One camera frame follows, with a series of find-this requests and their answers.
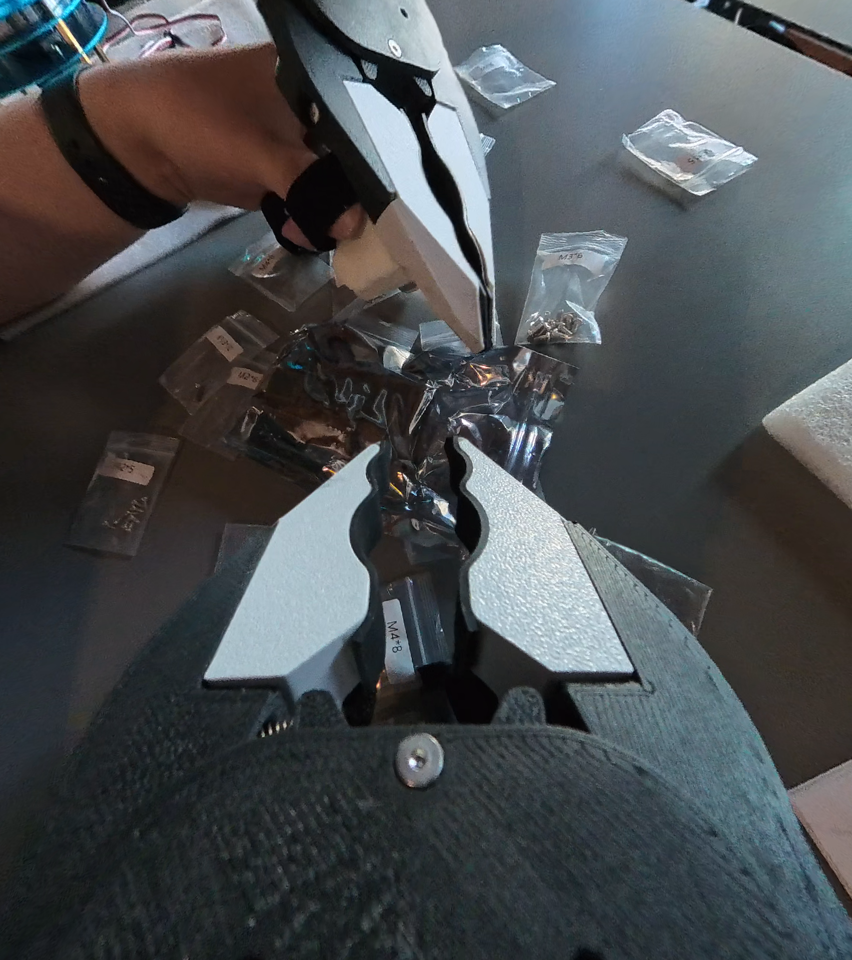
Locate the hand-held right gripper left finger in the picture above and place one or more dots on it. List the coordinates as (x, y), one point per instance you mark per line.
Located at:
(299, 600)

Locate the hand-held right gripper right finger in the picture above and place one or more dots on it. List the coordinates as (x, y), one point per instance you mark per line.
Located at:
(546, 593)

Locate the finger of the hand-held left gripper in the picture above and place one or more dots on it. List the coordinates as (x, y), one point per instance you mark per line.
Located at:
(411, 195)
(468, 195)

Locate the labelled screw packet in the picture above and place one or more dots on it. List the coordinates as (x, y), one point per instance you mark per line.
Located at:
(396, 623)

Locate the dark parts bag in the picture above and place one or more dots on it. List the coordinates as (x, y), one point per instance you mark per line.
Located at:
(381, 405)

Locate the blue toy robot arm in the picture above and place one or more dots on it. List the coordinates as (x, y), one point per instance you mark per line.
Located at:
(21, 38)

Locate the dark grey desk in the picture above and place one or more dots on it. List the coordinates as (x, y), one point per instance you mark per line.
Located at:
(696, 330)

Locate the person's left hand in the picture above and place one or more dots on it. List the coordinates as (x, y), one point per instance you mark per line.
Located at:
(201, 135)

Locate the scattered small clear zip bags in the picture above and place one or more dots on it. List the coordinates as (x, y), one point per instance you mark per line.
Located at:
(688, 150)

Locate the black wristwatch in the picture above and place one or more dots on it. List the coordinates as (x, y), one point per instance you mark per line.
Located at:
(96, 158)

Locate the white foam tray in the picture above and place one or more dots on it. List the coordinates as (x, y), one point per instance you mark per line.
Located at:
(846, 435)

